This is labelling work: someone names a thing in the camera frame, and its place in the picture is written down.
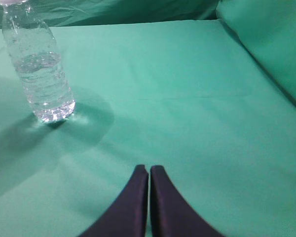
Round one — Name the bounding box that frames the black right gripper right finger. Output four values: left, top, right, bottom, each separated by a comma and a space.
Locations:
150, 165, 223, 237

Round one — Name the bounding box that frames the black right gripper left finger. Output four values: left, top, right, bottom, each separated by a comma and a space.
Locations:
80, 164, 148, 237

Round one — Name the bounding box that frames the clear plastic water bottle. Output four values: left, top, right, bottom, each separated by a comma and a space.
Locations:
0, 0, 75, 123

